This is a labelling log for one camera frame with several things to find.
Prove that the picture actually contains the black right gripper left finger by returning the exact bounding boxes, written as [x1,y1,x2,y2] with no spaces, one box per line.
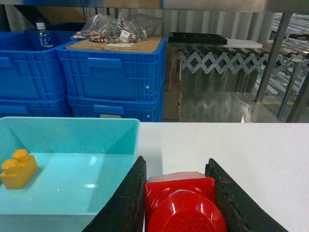
[83,156,146,232]

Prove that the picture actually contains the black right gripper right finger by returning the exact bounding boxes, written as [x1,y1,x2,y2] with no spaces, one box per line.
[205,158,287,232]

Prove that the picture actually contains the red toy block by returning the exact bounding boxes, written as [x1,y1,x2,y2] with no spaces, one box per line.
[144,172,227,232]

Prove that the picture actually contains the yellow toy block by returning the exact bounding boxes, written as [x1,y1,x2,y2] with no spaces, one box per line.
[0,149,38,189]

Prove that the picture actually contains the teal plastic bin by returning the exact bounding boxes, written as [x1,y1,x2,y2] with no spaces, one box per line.
[0,117,140,232]

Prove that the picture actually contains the blue crate lower right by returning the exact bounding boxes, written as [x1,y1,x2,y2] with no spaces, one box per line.
[67,86,164,122]

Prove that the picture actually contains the blue crate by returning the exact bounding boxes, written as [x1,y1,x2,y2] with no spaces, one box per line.
[56,37,167,102]
[67,86,164,122]
[0,97,73,117]
[0,30,74,101]

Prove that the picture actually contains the blue crate lower middle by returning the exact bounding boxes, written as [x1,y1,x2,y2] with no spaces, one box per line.
[0,97,73,117]

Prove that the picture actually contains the blue crate upper right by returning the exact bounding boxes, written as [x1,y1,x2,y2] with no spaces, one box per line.
[56,37,167,102]

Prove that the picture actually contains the expandable roller conveyor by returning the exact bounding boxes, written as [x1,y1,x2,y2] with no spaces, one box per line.
[178,46,309,95]

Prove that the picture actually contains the brown cardboard sheet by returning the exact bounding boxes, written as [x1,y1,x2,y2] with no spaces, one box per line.
[66,35,164,53]

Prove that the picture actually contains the blue crate upper middle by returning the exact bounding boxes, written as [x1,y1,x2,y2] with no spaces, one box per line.
[0,30,74,101]

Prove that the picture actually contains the black tray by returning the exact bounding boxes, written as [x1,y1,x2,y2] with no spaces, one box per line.
[169,32,227,45]

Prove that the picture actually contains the plastic bag of parts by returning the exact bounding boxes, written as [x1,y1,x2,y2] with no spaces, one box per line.
[71,13,163,44]

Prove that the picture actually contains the clear water bottle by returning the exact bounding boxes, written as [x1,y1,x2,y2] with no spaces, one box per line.
[36,22,54,50]

